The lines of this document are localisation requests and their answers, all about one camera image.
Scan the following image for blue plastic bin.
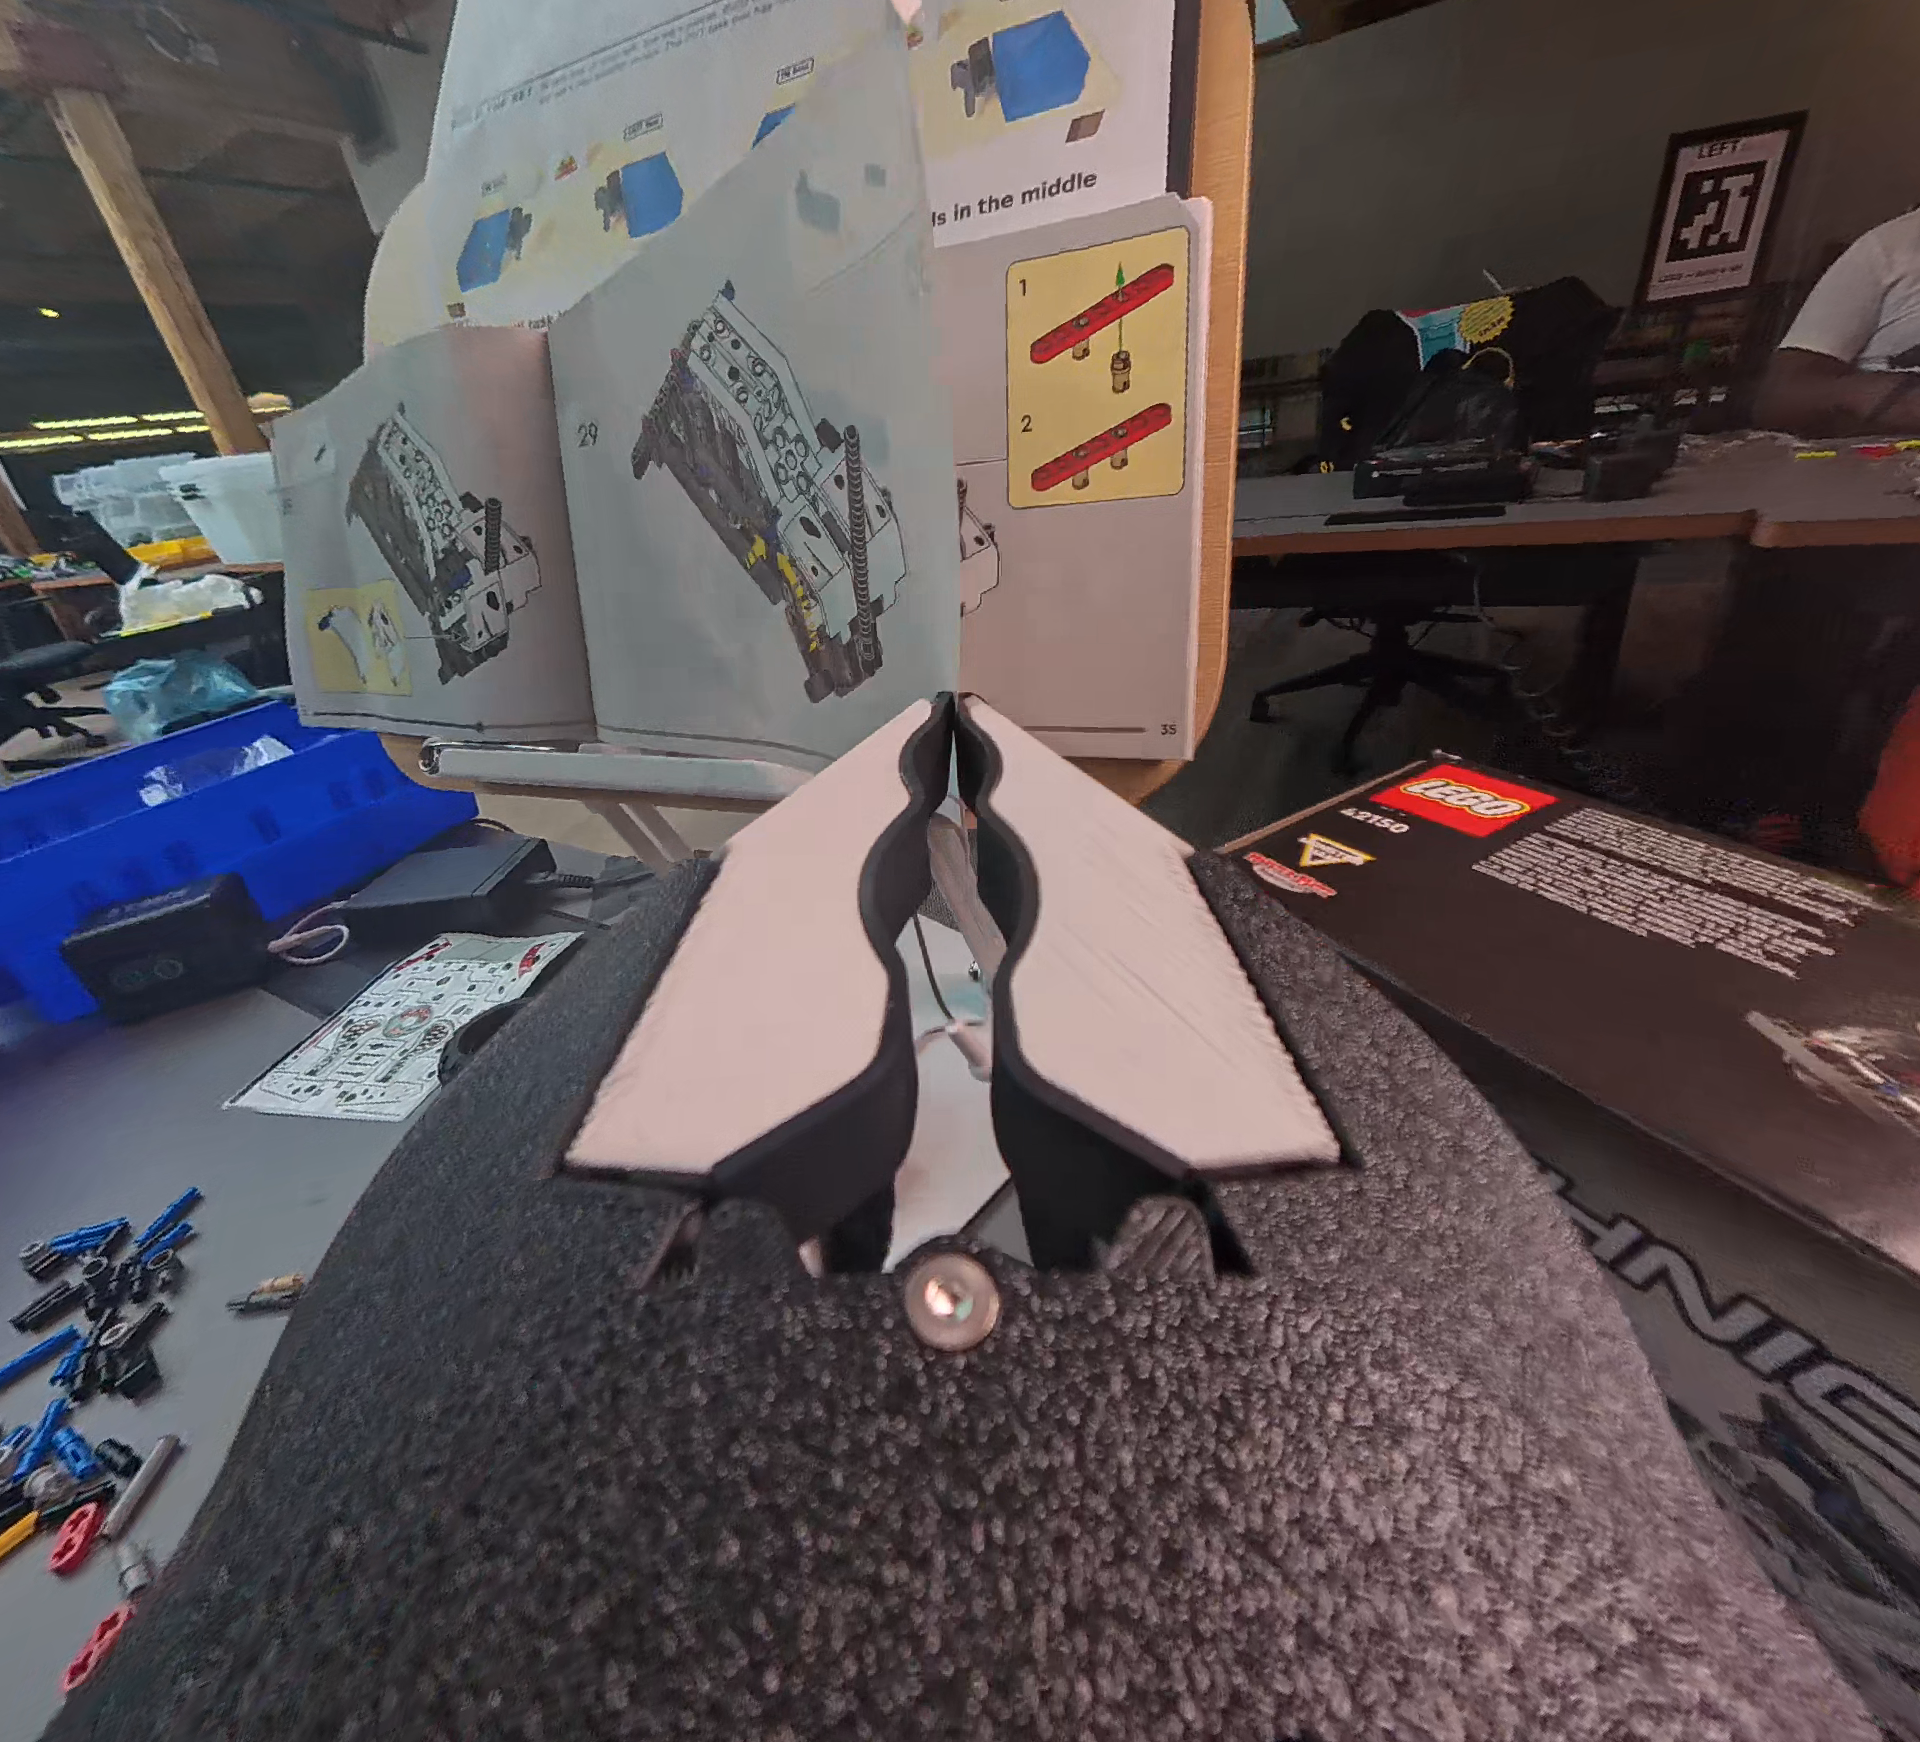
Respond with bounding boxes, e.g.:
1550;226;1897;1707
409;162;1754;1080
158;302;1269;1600
0;698;481;1028

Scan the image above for toy instruction booklet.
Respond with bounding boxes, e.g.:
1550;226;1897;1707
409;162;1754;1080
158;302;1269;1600
270;0;1218;771

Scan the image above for black white marker poster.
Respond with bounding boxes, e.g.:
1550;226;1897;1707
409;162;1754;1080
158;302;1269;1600
1642;109;1809;308

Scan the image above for pile of blue black toy pieces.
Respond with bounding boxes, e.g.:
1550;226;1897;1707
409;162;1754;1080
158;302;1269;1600
0;1184;203;1699

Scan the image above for blue plastic bag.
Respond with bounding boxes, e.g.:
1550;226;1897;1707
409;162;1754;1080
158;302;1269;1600
101;650;259;742

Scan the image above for toy sticker sheet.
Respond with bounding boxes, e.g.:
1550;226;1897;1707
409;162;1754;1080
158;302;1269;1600
224;928;590;1124

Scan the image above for black backpack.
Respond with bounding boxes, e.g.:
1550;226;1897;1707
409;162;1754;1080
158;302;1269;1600
1320;276;1629;500

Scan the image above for black power adapter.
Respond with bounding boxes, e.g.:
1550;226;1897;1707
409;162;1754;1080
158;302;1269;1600
341;830;560;946

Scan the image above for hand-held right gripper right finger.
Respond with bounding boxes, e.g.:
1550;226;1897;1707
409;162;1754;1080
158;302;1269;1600
956;692;1343;1190

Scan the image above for clear plastic storage boxes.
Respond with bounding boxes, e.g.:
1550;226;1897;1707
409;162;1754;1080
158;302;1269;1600
52;452;287;573

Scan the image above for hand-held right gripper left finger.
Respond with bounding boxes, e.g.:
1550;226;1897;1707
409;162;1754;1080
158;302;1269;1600
564;692;962;1196

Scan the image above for toy set cardboard box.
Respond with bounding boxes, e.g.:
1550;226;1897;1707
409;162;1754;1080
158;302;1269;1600
1221;752;1920;1742

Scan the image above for black office chair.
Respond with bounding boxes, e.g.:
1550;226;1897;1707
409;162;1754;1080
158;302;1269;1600
1255;563;1510;771

